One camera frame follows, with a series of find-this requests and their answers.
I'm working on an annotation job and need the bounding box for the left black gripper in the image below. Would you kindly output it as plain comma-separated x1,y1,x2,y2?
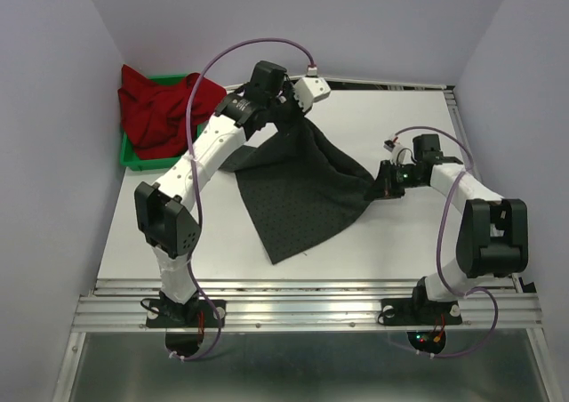
265,82,311,136

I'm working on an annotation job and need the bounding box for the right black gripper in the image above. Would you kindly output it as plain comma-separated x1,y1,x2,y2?
363,158,425,199

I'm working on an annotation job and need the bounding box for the dark grey dotted skirt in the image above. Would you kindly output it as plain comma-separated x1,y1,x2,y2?
220,118,374,264

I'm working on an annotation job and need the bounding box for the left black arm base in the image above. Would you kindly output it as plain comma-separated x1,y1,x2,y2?
140,297,219,329

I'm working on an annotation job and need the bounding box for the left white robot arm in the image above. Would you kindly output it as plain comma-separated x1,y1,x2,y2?
134,60,330,326

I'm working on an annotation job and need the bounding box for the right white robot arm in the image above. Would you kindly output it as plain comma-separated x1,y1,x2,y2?
368,133,529,322

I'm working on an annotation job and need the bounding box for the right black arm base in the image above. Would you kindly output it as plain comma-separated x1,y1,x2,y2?
377,298,462,326

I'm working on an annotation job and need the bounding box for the red skirt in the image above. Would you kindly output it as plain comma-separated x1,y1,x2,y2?
117,63,228,159

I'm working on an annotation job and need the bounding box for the green plastic bin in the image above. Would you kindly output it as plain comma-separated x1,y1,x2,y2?
119,73,204,173

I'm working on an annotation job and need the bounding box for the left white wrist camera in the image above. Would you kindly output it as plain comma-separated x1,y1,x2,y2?
293,76,332,112

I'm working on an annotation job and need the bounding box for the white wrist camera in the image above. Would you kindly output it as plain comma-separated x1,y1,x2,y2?
293,76,332,112
384,137,412,165

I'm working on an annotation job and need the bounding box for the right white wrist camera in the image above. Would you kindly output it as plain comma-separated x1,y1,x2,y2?
384,137,412,165

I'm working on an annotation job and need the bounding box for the white back wall trim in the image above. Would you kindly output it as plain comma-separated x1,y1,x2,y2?
224,75,457,92

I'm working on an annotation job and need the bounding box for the aluminium rail frame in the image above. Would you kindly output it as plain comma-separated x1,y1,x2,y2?
52,85,552,402

